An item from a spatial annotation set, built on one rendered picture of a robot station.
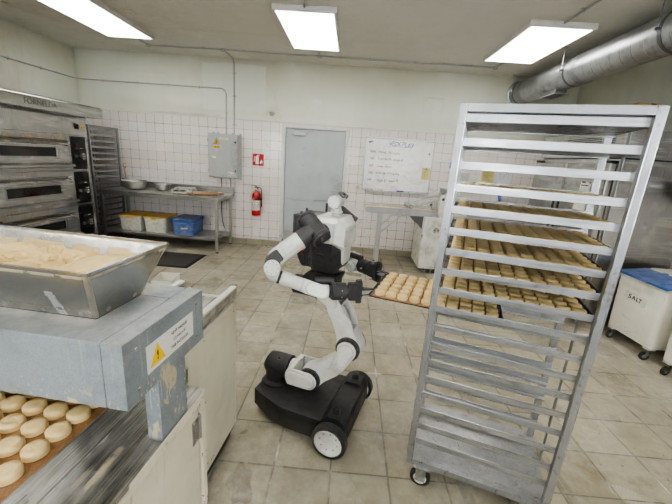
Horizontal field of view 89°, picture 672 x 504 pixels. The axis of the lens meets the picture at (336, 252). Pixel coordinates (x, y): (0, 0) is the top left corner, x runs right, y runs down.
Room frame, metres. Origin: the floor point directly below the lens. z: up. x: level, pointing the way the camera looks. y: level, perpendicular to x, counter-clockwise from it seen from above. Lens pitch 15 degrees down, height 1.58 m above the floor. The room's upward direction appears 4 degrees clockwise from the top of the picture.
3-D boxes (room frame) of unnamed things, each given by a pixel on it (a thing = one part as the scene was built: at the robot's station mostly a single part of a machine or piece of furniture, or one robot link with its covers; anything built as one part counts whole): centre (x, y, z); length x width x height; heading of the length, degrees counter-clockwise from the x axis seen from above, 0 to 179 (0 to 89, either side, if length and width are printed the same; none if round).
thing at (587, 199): (1.35, -0.75, 1.50); 0.64 x 0.03 x 0.03; 70
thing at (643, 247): (4.16, -3.03, 1.02); 1.40 x 0.90 x 2.05; 178
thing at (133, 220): (5.61, 3.34, 0.36); 0.47 x 0.39 x 0.26; 177
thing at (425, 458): (1.54, -0.81, 0.93); 0.64 x 0.51 x 1.78; 70
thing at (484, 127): (1.53, -0.82, 1.77); 0.60 x 0.40 x 0.02; 70
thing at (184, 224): (5.59, 2.49, 0.36); 0.47 x 0.38 x 0.26; 0
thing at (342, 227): (1.86, 0.07, 1.15); 0.34 x 0.30 x 0.36; 160
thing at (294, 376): (1.88, 0.13, 0.28); 0.21 x 0.20 x 0.13; 70
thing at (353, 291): (1.59, -0.08, 0.96); 0.12 x 0.10 x 0.13; 100
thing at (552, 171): (1.35, -0.75, 1.59); 0.64 x 0.03 x 0.03; 70
